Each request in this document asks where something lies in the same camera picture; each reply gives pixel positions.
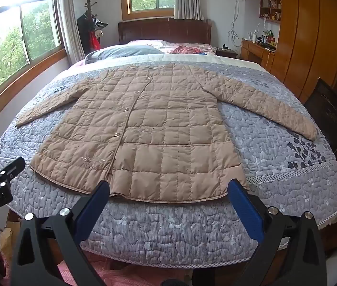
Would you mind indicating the coat rack with clothes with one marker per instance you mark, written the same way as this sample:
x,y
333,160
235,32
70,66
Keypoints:
x,y
89,32

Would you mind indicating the cardboard box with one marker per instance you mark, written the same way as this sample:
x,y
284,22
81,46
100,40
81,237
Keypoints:
x,y
10,235

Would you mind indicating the white cup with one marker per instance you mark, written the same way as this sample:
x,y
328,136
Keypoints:
x,y
254,37

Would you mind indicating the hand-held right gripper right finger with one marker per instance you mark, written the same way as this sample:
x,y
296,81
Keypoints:
x,y
244,208

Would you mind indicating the wooden desk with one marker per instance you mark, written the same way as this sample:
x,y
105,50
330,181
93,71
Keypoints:
x,y
253,52

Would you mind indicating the dark nightstand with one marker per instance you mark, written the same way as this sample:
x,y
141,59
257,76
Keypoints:
x,y
226,53

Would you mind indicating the black chair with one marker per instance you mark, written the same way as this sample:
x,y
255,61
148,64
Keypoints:
x,y
329,113

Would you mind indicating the tan quilted coat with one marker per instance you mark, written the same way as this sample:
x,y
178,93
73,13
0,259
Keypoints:
x,y
150,131

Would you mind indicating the bed with grey quilt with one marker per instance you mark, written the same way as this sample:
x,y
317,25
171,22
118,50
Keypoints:
x,y
276,155

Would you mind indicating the grey pillow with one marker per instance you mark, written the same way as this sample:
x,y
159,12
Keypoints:
x,y
120,53

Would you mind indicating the pink floral bed sheet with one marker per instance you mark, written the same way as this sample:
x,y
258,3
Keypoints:
x,y
147,42

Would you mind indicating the wooden wardrobe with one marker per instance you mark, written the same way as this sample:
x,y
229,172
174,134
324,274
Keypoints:
x,y
308,35

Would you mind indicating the light grey curtain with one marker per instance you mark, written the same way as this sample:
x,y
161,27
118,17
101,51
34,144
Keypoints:
x,y
71,20

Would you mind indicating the red and green toy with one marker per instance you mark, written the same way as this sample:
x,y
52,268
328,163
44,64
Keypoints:
x,y
271,37

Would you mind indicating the dark wooden headboard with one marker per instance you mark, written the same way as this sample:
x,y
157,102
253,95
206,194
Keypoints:
x,y
162,29

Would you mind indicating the large wooden framed window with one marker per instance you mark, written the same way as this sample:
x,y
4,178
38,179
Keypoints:
x,y
22,44

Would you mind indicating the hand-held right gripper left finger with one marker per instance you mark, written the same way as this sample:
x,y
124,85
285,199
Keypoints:
x,y
92,208

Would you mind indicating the red patterned cloth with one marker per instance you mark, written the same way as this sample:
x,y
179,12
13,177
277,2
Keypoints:
x,y
188,49

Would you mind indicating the pink cloth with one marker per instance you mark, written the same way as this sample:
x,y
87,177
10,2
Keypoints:
x,y
132,275

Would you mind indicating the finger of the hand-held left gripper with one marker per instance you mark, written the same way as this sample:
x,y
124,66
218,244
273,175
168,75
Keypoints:
x,y
10,168

